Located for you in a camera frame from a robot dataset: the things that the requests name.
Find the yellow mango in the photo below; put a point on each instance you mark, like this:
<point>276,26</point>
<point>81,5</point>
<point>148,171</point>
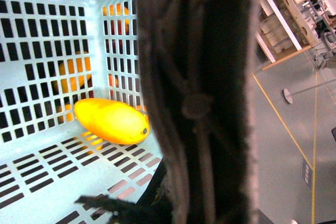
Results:
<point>113,121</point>

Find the grey basket handles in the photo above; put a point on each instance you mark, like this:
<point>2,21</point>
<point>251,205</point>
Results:
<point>196,58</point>

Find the light blue plastic basket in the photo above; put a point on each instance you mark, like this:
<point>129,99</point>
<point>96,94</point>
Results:
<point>53,54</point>

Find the white round stand base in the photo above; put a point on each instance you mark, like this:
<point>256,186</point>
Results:
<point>287,96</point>

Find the wooden workbench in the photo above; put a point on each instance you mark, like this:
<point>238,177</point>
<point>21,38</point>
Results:
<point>283,31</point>

